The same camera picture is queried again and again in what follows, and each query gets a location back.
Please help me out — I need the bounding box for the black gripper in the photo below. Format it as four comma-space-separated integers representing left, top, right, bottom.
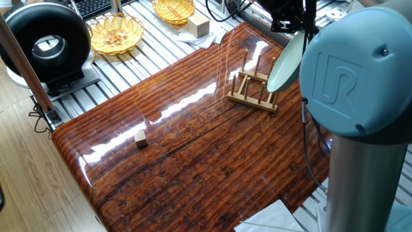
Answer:
257, 0, 305, 34

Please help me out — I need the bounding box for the pale green round plate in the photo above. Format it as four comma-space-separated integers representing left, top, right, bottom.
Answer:
267, 30, 306, 93

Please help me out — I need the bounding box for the wooden peg dish rack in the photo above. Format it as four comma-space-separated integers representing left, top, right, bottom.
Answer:
227, 48, 279, 113

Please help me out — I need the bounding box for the silver screwed metal plate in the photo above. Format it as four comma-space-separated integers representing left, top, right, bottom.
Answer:
317, 0, 355, 21

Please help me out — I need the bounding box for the crumpled white cloth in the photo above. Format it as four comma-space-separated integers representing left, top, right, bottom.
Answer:
176, 22, 228, 50

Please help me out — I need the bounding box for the large wooden block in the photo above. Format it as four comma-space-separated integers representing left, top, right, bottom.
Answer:
187, 13, 211, 39

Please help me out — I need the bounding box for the yellow object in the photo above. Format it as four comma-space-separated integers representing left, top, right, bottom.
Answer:
151, 0, 196, 26

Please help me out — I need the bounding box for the wood grain table mat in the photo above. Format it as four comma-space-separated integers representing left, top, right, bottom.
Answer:
51, 21, 334, 232

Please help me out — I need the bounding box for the yellow wicker basket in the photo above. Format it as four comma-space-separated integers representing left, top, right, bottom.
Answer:
87, 12, 145, 56

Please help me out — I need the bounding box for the silver upright rod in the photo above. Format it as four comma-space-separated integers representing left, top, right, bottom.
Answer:
110, 0, 124, 14

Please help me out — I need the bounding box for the small wooden cube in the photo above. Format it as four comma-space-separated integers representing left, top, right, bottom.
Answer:
133, 130, 149, 148

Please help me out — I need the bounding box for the white paper sheet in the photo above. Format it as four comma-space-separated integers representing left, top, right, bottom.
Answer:
234, 199, 305, 232

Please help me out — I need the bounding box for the black computer keyboard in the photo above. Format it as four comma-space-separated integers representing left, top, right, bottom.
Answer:
72, 0, 113, 20

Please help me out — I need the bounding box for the black thick plug cable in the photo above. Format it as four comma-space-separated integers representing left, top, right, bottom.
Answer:
301, 0, 320, 55

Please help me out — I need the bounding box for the black metal plug cable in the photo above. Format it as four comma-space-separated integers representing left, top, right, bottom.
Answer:
301, 98, 329, 195

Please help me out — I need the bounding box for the black usb cable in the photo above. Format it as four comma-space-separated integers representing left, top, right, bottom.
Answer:
309, 114, 332, 155

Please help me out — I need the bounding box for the thin black cable bundle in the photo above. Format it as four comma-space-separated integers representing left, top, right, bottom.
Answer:
28, 102, 54, 139

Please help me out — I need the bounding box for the black ring shaped device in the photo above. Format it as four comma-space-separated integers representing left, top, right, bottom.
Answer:
0, 2, 102, 102

